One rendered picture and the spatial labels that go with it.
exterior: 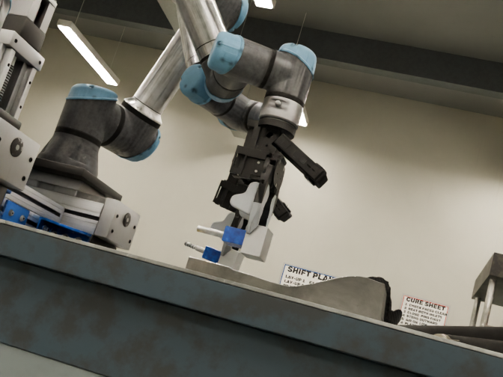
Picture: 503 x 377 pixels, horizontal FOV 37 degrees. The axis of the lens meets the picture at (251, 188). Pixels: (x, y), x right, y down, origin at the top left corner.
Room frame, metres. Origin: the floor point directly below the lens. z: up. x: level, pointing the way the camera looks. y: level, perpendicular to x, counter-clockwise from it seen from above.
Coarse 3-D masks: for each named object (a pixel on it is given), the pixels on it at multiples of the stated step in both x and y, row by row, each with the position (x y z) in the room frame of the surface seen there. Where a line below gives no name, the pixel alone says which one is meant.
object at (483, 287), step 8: (496, 256) 5.51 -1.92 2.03; (488, 264) 5.78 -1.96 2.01; (496, 264) 5.51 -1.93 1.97; (488, 272) 5.62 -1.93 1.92; (496, 272) 5.50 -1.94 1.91; (480, 280) 6.23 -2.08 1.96; (488, 280) 5.72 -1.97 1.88; (496, 280) 5.63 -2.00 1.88; (480, 288) 6.15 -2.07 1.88; (488, 288) 5.64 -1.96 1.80; (496, 288) 5.94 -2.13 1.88; (472, 296) 6.65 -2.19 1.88; (480, 296) 6.53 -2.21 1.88; (488, 296) 5.63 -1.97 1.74; (496, 296) 6.30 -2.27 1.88; (480, 304) 6.60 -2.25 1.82; (488, 304) 5.62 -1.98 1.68; (496, 304) 6.69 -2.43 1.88; (472, 312) 6.61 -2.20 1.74; (488, 312) 5.62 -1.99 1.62; (472, 320) 6.59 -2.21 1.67; (488, 320) 5.63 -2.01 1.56
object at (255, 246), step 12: (204, 228) 1.33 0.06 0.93; (228, 228) 1.30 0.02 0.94; (264, 228) 1.28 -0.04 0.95; (228, 240) 1.29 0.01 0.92; (240, 240) 1.29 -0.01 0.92; (252, 240) 1.28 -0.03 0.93; (264, 240) 1.27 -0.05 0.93; (240, 252) 1.28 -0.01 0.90; (252, 252) 1.28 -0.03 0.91; (264, 252) 1.30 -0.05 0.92
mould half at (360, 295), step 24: (192, 264) 1.44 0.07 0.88; (216, 264) 1.42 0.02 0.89; (264, 288) 1.39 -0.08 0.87; (288, 288) 1.38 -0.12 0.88; (312, 288) 1.37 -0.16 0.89; (336, 288) 1.36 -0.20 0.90; (360, 288) 1.35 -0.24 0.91; (384, 288) 1.34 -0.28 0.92; (360, 312) 1.34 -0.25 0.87; (384, 312) 1.41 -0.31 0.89
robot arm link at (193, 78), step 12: (180, 24) 1.60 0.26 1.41; (192, 48) 1.55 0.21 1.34; (192, 60) 1.54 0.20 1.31; (192, 72) 1.50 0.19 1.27; (180, 84) 1.52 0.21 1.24; (192, 84) 1.49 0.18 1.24; (192, 96) 1.51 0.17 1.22; (204, 96) 1.51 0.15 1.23; (204, 108) 1.56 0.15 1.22; (216, 108) 1.55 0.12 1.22; (228, 108) 1.55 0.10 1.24
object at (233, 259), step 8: (192, 248) 1.64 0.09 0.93; (200, 248) 1.63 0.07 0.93; (208, 248) 1.61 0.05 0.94; (208, 256) 1.61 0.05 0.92; (216, 256) 1.60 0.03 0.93; (224, 256) 1.59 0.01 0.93; (232, 256) 1.59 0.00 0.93; (240, 256) 1.60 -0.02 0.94; (224, 264) 1.59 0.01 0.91; (232, 264) 1.59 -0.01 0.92; (240, 264) 1.63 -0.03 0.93
